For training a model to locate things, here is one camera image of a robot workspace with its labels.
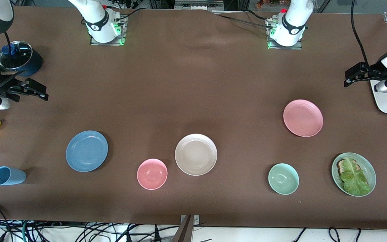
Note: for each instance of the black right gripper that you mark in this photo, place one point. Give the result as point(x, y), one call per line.
point(2, 84)

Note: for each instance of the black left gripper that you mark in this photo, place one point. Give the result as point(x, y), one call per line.
point(373, 71)

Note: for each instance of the pink plate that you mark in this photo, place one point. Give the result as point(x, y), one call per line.
point(303, 118)

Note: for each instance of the blue plate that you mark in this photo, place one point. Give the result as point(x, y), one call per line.
point(86, 151)

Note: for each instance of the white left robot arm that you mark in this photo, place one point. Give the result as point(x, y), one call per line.
point(292, 27)

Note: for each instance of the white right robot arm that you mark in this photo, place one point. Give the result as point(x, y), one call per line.
point(101, 28)

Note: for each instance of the blue cup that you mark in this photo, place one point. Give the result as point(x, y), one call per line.
point(8, 175)

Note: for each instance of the toasted bread slice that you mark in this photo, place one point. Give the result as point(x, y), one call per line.
point(340, 164)

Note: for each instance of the green plate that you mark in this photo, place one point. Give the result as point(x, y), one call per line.
point(370, 171)

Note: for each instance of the green lettuce leaf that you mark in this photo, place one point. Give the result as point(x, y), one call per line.
point(354, 179)

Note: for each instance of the small green bowl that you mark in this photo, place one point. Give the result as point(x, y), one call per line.
point(283, 178)

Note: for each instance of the small pink bowl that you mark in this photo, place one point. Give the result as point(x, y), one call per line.
point(152, 174)

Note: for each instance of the brown table cover cloth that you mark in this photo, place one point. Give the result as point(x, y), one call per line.
point(193, 84)

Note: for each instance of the beige plate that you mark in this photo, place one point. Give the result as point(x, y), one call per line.
point(196, 154)

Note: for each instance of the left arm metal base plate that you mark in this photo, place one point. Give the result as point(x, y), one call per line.
point(297, 47)

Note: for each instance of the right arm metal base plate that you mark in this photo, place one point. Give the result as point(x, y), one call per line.
point(94, 42)

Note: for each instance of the dark camera mount pole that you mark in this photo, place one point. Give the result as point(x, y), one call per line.
point(184, 232)

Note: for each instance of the silver mounting bracket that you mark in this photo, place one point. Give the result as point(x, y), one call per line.
point(197, 219)

